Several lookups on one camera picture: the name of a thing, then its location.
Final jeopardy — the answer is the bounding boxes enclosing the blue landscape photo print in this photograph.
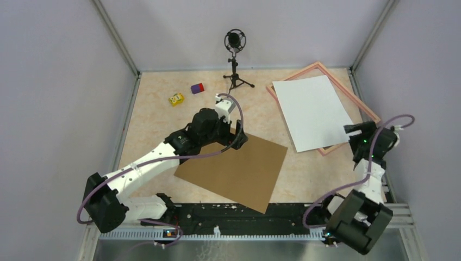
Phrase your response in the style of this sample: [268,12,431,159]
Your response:
[272,75,352,152]

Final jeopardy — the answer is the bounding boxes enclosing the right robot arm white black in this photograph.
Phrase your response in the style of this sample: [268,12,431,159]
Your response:
[319,121,398,255]

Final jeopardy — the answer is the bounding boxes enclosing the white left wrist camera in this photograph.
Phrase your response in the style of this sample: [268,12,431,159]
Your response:
[214,94,236,124]

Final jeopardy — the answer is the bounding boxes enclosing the black microphone on tripod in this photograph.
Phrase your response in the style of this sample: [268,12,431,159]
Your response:
[223,28,255,94]

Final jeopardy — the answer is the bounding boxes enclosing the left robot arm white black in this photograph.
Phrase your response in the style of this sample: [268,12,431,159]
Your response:
[77,108,248,233]

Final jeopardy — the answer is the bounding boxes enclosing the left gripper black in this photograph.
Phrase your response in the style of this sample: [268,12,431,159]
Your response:
[201,113,248,150]

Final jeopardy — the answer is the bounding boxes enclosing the brown cardboard backing board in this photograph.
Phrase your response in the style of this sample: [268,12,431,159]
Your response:
[174,134,288,214]

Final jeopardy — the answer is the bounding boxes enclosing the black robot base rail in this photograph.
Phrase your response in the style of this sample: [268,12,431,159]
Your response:
[159,203,314,236]

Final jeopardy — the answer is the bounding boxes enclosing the yellow owl toy block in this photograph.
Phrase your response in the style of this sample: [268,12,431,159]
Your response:
[168,93,184,107]

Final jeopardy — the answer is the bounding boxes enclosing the purple red toy block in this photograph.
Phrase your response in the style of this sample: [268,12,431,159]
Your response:
[190,83,204,95]

